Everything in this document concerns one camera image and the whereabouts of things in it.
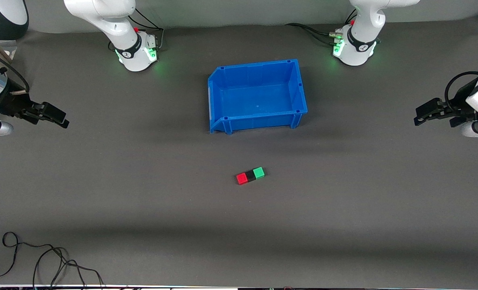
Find blue plastic storage bin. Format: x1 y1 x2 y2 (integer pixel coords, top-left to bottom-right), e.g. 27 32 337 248
207 59 308 135

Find black right arm base cables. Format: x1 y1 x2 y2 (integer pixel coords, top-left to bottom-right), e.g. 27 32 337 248
108 5 165 52

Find black arm base cables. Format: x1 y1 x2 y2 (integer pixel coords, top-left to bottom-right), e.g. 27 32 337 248
284 9 358 46
108 5 165 52

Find loose thin black cable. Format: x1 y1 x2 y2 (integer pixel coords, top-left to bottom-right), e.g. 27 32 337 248
0 232 104 288

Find black left arm base cables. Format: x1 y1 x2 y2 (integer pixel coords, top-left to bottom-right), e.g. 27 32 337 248
284 9 358 46

